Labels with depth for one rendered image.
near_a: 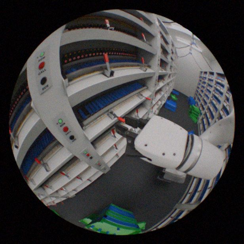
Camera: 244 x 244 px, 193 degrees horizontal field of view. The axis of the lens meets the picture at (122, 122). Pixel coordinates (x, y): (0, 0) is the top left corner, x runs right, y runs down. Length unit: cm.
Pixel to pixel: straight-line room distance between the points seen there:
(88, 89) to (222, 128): 42
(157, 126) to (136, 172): 87
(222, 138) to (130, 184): 94
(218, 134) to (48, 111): 47
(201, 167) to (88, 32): 39
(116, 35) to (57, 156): 51
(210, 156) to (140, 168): 92
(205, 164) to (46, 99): 35
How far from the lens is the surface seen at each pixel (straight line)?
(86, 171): 70
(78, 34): 25
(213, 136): 29
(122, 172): 98
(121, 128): 18
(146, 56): 69
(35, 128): 25
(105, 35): 29
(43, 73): 20
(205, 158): 17
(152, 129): 15
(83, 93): 23
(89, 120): 34
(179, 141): 15
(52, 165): 40
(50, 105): 21
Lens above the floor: 97
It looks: 46 degrees down
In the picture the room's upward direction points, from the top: straight up
